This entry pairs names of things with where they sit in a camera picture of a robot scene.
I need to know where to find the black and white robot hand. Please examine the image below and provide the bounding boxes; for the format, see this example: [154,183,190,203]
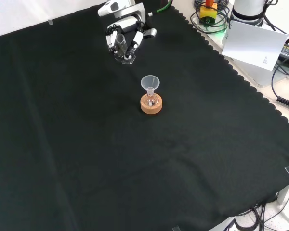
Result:
[105,3,158,61]

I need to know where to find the clear glass graduated cylinder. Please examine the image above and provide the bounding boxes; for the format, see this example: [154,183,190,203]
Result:
[115,33,137,66]

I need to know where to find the clear plastic funnel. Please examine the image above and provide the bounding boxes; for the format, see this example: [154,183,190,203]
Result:
[140,75,160,94]

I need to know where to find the yellow stop button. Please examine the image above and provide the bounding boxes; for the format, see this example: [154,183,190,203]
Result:
[199,0,218,25]

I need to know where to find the round-bottom glass flask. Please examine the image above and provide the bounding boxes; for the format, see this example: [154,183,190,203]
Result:
[145,88,158,108]

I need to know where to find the white box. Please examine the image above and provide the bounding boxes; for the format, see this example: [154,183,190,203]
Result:
[223,54,278,88]

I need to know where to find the black cloth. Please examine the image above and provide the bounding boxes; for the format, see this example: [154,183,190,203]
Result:
[0,0,289,231]

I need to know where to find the white wrist camera shell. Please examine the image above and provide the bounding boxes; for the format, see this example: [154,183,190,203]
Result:
[97,0,121,17]

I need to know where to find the black and green cable loop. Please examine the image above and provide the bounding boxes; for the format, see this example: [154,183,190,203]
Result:
[189,0,232,35]

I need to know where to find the cork ring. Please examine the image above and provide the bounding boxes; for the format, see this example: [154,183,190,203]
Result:
[140,93,163,116]

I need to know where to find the black cable with ribbed plug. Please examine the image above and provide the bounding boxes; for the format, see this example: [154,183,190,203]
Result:
[270,57,289,109]

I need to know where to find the black floor cables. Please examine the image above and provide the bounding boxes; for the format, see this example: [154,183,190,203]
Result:
[223,201,289,231]

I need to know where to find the grey metal bracket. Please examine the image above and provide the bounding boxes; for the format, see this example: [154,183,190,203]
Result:
[276,179,289,205]

